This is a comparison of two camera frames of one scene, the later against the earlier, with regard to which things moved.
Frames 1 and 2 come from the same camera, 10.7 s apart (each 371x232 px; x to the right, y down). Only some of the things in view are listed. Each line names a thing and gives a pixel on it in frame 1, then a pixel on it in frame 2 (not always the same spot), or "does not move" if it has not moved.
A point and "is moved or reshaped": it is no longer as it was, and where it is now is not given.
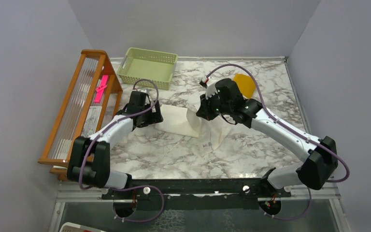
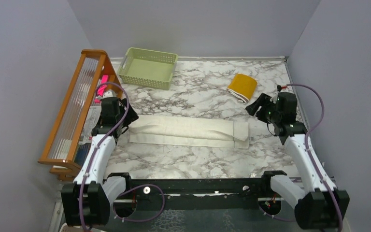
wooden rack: (92, 98) does not move
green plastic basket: (138, 63) does not move
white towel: (185, 121) is moved or reshaped
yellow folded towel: (246, 84) does not move
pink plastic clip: (100, 90) does not move
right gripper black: (204, 110) to (263, 100)
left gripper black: (155, 117) to (132, 117)
